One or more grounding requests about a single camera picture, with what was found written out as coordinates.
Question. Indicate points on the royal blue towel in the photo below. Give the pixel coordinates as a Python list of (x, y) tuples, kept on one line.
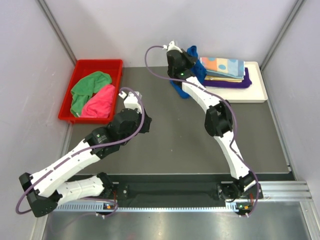
[(198, 69)]

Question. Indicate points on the aluminium front rail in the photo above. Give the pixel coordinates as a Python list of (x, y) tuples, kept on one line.
[(285, 191)]

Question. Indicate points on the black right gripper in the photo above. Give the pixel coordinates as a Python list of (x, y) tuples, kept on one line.
[(190, 60)]

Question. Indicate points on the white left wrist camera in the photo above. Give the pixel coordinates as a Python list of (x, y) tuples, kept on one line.
[(130, 101)]

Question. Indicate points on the aluminium frame post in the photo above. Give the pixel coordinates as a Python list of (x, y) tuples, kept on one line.
[(44, 7), (298, 4)]

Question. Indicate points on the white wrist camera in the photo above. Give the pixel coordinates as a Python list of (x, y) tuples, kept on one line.
[(130, 101), (172, 46)]

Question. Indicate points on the red plastic bin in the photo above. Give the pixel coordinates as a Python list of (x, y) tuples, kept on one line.
[(84, 67)]

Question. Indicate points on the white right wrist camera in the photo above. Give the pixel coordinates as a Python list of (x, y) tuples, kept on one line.
[(172, 46)]

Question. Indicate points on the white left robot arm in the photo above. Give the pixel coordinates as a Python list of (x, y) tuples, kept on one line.
[(51, 187)]

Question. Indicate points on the yellow and blue cartoon towel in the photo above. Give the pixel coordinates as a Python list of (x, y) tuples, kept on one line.
[(222, 76)]

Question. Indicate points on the white plastic tray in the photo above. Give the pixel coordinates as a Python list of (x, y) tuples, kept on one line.
[(255, 93)]

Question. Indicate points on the grey slotted cable duct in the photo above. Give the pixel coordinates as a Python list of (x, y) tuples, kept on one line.
[(107, 207)]

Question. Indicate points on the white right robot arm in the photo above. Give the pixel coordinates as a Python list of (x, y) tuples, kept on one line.
[(218, 123)]

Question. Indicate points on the purple folded towel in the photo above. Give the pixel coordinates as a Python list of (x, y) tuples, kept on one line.
[(246, 83)]

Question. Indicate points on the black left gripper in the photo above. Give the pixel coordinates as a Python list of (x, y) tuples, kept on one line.
[(148, 120)]

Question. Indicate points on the green towel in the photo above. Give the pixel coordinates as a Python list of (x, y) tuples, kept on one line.
[(85, 88)]

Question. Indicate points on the right aluminium frame post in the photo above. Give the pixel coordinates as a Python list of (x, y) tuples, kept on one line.
[(298, 4)]

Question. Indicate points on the cream folded towel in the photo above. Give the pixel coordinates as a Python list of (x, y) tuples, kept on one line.
[(221, 79)]

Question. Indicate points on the light blue patterned towel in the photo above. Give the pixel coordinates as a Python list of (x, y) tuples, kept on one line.
[(214, 66)]

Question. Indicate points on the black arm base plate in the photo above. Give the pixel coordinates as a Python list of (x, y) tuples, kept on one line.
[(175, 190)]

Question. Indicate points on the left aluminium frame post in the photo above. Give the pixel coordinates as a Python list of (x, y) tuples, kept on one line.
[(44, 7)]

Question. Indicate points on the pink towel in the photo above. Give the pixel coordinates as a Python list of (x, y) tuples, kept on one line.
[(100, 105)]

